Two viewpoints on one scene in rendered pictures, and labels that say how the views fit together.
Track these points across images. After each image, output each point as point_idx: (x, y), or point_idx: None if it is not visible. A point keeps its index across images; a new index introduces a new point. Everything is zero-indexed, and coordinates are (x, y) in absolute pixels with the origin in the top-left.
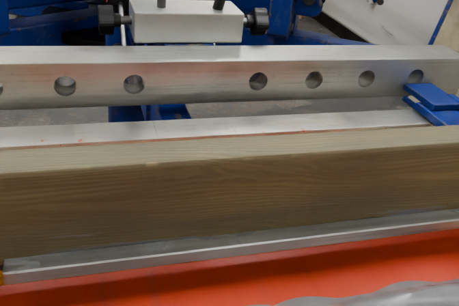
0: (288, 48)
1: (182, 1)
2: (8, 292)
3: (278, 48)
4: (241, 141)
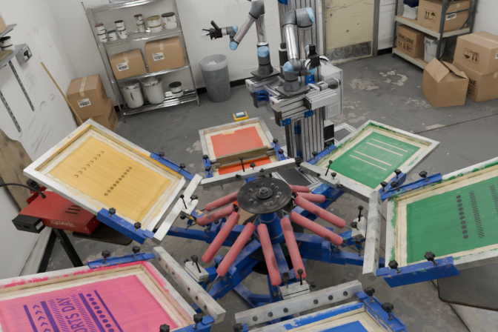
0: (233, 175)
1: (250, 173)
2: (265, 157)
3: (234, 175)
4: (244, 151)
